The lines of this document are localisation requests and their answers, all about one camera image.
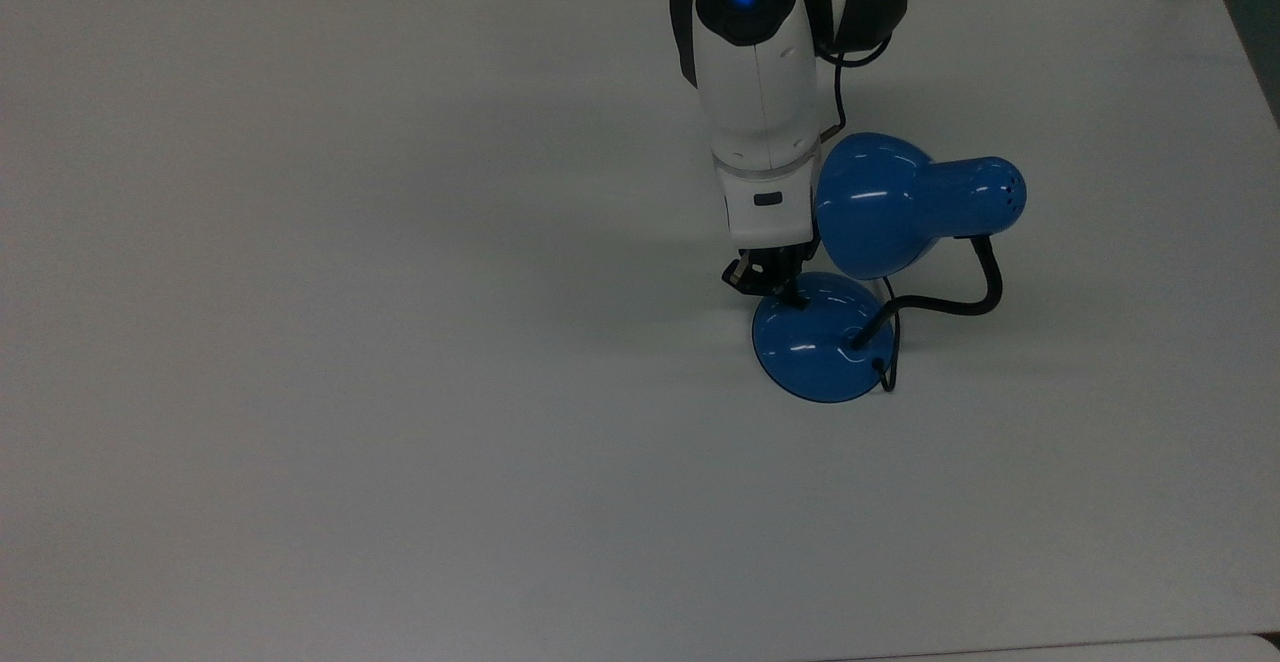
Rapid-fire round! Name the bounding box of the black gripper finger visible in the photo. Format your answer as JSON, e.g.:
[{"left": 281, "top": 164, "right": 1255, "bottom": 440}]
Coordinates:
[
  {"left": 768, "top": 241, "right": 811, "bottom": 312},
  {"left": 721, "top": 253, "right": 768, "bottom": 296}
]

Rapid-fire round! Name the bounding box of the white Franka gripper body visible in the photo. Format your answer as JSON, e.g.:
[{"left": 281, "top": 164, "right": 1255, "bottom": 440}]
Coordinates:
[{"left": 720, "top": 167, "right": 817, "bottom": 250}]

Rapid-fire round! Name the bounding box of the blue gooseneck desk lamp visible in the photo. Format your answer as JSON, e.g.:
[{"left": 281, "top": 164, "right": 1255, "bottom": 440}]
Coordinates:
[{"left": 751, "top": 132, "right": 1029, "bottom": 405}]

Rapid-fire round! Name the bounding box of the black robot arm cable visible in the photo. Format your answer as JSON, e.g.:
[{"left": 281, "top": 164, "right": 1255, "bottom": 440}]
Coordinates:
[{"left": 815, "top": 34, "right": 894, "bottom": 143}]

